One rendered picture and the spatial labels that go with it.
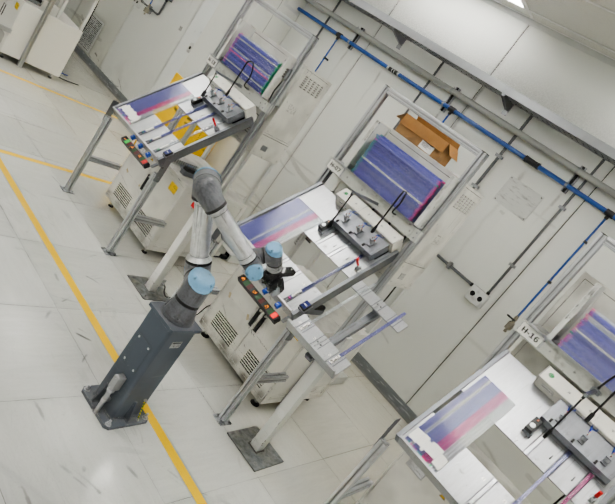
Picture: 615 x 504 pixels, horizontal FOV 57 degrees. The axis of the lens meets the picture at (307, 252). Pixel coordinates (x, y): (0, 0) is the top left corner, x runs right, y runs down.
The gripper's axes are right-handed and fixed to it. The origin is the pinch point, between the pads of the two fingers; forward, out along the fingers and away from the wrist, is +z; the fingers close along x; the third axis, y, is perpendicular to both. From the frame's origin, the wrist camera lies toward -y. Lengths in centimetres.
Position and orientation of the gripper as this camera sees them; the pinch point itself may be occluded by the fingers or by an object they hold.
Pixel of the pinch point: (278, 292)
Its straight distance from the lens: 276.9
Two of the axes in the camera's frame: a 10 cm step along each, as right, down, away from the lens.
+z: -0.4, 6.6, 7.5
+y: -8.0, 4.3, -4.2
